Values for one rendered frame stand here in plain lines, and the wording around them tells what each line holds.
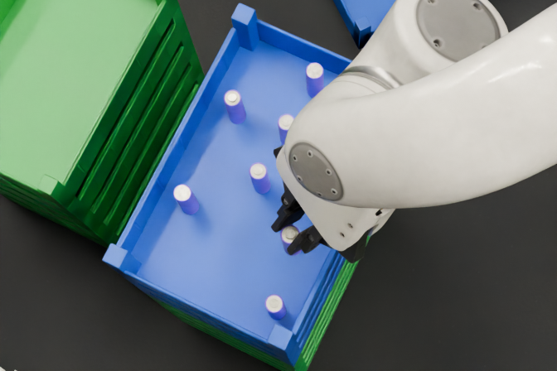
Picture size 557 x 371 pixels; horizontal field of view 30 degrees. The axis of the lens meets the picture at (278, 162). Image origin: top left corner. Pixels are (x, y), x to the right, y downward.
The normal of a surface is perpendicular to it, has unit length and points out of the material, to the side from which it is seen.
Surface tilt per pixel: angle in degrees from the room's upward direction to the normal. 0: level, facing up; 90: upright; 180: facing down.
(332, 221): 67
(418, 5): 21
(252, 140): 0
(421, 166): 48
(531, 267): 0
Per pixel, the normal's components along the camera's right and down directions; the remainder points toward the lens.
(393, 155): -0.49, 0.43
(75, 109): -0.05, -0.25
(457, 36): 0.30, -0.44
